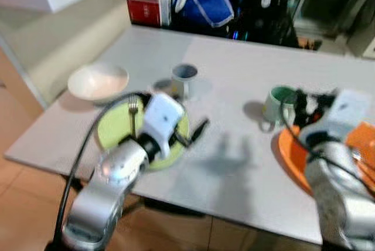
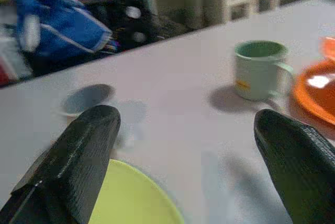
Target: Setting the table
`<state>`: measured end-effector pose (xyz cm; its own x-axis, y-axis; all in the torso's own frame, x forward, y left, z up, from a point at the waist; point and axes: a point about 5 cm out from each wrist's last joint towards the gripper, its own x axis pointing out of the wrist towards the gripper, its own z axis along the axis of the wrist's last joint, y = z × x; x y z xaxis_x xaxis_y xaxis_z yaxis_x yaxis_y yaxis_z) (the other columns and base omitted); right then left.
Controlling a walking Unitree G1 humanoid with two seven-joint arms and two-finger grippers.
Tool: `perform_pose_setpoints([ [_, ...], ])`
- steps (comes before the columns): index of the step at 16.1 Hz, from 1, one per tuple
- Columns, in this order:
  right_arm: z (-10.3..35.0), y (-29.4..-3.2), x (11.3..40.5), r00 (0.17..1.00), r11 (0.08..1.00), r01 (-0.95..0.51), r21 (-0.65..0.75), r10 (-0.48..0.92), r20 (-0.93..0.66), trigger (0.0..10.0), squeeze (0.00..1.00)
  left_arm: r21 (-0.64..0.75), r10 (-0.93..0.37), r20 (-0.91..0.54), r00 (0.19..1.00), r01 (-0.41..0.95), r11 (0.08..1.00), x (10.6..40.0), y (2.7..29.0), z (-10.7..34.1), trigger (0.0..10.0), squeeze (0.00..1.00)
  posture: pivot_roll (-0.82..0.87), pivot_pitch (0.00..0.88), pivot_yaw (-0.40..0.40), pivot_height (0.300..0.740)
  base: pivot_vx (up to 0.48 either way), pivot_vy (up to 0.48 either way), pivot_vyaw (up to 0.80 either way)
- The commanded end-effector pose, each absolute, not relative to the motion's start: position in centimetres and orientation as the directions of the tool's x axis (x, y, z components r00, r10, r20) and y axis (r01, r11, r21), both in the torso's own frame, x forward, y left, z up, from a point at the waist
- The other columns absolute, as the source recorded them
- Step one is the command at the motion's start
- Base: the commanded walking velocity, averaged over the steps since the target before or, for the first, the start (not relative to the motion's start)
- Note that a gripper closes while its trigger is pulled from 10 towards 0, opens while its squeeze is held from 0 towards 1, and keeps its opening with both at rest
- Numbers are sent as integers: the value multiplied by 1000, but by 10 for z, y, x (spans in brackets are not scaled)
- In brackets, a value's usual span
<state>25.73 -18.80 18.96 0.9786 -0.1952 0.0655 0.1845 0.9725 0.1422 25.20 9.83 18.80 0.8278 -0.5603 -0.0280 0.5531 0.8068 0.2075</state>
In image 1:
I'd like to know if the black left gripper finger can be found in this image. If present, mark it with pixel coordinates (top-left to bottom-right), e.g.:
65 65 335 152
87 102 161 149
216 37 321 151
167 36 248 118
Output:
187 118 210 145

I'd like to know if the pale green mug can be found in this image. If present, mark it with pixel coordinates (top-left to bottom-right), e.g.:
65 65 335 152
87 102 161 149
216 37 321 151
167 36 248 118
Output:
261 86 300 133

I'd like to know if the metal fork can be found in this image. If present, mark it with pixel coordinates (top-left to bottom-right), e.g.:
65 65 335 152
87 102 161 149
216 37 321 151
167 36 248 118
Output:
127 99 139 141

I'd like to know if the grey mug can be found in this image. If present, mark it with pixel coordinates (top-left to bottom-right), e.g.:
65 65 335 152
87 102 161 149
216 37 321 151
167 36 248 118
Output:
170 63 199 101

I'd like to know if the orange plate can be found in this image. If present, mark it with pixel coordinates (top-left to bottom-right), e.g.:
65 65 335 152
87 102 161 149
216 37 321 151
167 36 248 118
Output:
277 120 375 197

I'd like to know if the green plate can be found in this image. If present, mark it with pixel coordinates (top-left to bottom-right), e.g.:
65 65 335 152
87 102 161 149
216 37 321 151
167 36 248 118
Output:
96 95 190 172

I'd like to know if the white ceramic bowl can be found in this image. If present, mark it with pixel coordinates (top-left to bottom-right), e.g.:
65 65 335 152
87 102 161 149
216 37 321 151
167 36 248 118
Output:
67 62 130 103

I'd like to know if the black appliance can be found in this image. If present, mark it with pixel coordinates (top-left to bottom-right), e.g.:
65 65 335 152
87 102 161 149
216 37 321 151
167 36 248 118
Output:
225 0 306 48

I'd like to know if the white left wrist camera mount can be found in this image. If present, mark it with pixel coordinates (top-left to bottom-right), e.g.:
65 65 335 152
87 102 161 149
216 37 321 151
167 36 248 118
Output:
142 92 186 145

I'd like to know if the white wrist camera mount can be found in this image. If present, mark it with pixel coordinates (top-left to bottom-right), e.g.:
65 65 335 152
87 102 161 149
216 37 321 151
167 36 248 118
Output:
142 92 186 145
301 89 371 147

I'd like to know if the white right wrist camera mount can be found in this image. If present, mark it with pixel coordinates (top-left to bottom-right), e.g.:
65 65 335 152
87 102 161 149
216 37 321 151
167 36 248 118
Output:
301 89 371 147

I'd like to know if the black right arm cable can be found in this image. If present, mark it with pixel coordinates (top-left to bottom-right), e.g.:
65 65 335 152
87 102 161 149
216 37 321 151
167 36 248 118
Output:
279 101 375 196

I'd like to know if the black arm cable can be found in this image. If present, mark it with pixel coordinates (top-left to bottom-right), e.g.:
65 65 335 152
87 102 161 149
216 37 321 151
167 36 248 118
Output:
52 91 154 247
279 101 375 196

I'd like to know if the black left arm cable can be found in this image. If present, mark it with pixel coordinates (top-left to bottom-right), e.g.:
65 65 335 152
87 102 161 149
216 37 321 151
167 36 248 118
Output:
52 91 154 247

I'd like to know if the glass door with metal frame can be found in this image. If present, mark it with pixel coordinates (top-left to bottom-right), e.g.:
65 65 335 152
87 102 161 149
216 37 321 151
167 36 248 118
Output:
293 0 375 59

